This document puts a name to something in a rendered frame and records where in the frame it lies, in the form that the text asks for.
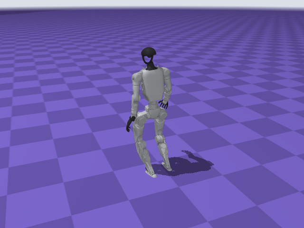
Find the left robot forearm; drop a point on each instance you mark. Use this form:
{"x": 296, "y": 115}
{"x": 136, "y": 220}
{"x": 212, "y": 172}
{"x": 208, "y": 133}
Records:
{"x": 134, "y": 109}

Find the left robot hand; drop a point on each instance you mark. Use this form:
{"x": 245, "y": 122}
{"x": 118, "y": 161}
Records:
{"x": 129, "y": 122}

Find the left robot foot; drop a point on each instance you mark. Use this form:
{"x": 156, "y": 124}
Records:
{"x": 153, "y": 175}

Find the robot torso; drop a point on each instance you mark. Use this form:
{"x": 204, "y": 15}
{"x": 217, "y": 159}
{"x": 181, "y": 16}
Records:
{"x": 152, "y": 85}

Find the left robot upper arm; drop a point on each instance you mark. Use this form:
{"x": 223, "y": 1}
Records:
{"x": 136, "y": 78}

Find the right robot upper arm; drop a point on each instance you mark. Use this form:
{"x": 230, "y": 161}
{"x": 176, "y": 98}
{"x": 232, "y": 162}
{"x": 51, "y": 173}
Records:
{"x": 167, "y": 79}

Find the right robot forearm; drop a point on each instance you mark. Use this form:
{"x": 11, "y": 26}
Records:
{"x": 166, "y": 97}

